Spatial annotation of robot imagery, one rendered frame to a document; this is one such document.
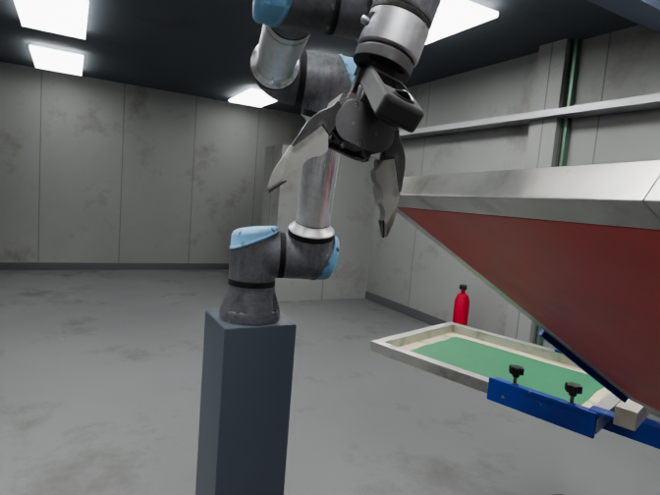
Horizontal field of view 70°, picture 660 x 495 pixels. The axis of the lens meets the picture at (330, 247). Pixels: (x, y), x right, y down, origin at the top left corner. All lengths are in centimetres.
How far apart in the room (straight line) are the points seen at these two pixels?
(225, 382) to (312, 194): 48
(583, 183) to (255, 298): 84
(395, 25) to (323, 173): 57
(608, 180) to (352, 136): 26
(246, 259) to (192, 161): 800
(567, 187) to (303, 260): 78
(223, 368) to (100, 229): 787
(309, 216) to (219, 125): 820
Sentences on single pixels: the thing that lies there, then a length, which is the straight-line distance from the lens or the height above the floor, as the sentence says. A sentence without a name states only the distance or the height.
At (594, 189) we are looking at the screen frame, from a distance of 44.
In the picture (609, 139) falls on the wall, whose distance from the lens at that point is 491.
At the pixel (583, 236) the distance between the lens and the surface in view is 51.
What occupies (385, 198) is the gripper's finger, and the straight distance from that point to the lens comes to 55.
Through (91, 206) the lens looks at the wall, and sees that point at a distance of 889.
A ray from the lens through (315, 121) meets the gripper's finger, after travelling 53.
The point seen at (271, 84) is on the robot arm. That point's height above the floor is 173.
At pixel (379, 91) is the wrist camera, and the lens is 49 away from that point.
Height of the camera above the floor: 151
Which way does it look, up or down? 6 degrees down
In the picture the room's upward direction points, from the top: 5 degrees clockwise
